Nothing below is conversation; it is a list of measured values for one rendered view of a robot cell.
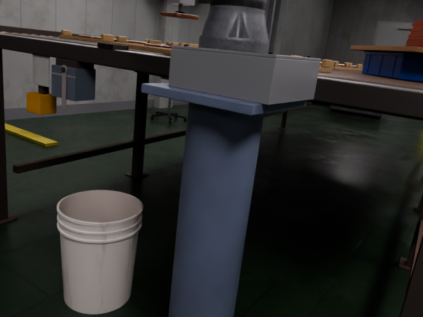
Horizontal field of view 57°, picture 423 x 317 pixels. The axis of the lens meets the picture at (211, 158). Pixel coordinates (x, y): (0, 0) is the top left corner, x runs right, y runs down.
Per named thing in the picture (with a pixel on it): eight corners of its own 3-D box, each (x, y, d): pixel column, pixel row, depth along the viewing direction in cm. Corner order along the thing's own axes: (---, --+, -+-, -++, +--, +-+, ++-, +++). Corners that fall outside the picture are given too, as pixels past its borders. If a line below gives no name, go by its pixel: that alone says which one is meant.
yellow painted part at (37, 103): (39, 115, 157) (39, 55, 150) (26, 111, 161) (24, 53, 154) (56, 113, 163) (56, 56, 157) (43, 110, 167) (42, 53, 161)
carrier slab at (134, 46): (179, 55, 133) (179, 50, 132) (97, 44, 154) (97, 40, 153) (230, 59, 161) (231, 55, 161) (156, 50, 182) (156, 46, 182)
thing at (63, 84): (72, 111, 144) (72, 61, 139) (48, 104, 151) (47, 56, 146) (95, 109, 154) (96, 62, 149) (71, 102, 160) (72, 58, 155)
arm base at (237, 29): (238, 51, 73) (244, -5, 71) (183, 46, 83) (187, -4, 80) (282, 55, 84) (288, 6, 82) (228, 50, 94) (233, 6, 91)
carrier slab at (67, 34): (116, 45, 182) (117, 35, 181) (58, 38, 201) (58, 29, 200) (163, 49, 211) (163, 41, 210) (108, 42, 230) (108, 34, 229)
